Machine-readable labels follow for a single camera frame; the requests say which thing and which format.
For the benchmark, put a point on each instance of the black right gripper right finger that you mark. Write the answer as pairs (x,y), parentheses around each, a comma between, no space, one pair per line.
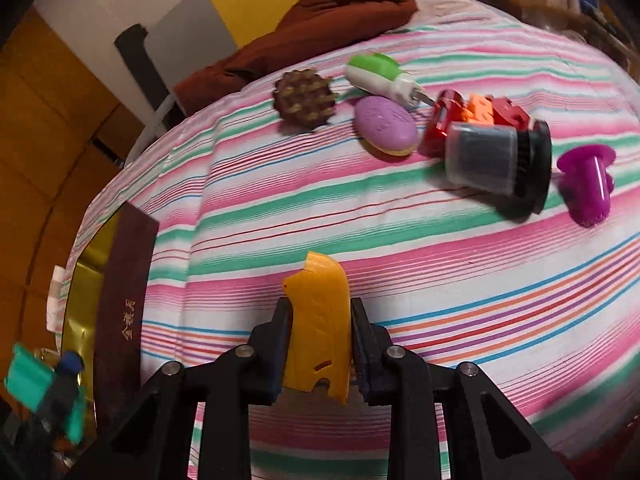
(391,375)

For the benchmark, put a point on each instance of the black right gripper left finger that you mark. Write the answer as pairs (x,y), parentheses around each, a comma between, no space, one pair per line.
(248,374)

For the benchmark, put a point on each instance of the orange plastic curved piece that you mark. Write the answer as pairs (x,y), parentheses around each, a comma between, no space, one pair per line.
(320,348)

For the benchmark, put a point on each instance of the clear jar black lid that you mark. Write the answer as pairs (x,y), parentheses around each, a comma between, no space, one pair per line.
(501,160)

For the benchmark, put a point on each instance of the purple plastic mold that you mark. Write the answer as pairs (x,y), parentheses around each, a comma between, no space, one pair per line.
(585,183)

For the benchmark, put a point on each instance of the red cylindrical sharpener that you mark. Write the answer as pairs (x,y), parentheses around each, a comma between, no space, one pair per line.
(448,108)

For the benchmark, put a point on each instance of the orange linking cubes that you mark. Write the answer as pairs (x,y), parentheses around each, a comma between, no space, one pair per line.
(478,110)

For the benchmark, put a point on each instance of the red puzzle piece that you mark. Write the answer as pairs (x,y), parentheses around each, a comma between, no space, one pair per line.
(505,113)

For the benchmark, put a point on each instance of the teal plastic mold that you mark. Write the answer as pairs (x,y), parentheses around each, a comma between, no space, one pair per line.
(28,379)

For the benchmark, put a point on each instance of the gold tin box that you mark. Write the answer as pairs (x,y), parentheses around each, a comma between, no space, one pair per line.
(83,300)

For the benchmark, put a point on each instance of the striped bed sheet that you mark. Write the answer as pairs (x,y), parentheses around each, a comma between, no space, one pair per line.
(548,309)

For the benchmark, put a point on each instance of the purple oval soap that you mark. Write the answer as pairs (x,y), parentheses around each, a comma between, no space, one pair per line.
(386,126)

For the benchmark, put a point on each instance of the brown spiky massage brush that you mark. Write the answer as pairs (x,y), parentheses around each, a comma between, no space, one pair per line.
(304,98)

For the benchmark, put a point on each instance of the green white plug-in device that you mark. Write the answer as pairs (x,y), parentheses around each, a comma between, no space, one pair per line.
(381,75)

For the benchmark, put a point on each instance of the rust brown quilt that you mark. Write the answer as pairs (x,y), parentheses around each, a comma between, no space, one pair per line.
(310,28)

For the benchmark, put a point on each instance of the multicolour headboard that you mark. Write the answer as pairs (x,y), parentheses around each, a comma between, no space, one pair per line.
(191,36)

